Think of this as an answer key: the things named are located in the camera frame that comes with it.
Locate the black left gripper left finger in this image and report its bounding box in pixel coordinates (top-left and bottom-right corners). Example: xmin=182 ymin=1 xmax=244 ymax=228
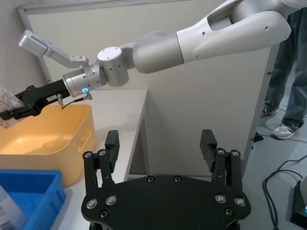
xmin=83 ymin=129 xmax=120 ymax=190

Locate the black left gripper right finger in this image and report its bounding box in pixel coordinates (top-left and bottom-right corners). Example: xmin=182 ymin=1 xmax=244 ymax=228
xmin=199 ymin=129 xmax=242 ymax=190

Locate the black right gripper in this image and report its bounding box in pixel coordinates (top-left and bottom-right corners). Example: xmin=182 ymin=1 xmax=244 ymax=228
xmin=0 ymin=79 xmax=73 ymax=122

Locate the patterned white and red pouch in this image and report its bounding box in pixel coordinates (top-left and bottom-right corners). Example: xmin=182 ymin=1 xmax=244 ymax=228
xmin=0 ymin=85 xmax=24 ymax=130

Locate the yellow plastic bin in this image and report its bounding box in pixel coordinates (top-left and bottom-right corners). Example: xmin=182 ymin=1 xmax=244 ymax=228
xmin=0 ymin=103 xmax=98 ymax=188

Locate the blue plastic bin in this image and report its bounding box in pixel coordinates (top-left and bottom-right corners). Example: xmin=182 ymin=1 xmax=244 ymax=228
xmin=0 ymin=169 xmax=67 ymax=230

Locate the black box with blue light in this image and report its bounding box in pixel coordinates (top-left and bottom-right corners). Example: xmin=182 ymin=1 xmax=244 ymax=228
xmin=286 ymin=174 xmax=307 ymax=225

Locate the person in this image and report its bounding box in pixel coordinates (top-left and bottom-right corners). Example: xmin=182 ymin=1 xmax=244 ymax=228
xmin=260 ymin=4 xmax=307 ymax=140

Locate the white plastic bottle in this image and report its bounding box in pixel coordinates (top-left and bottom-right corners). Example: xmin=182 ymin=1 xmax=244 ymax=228
xmin=0 ymin=184 xmax=26 ymax=230

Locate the white partition panel grey frame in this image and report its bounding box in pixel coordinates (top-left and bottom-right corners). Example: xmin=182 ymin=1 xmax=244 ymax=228
xmin=16 ymin=0 xmax=280 ymax=180

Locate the thin dark gripper cable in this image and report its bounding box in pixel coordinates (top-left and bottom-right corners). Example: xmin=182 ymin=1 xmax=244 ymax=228
xmin=57 ymin=93 xmax=93 ymax=111

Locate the black floor cable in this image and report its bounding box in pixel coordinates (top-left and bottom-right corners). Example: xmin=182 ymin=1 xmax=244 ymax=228
xmin=262 ymin=169 xmax=305 ymax=230
xmin=273 ymin=154 xmax=307 ymax=173

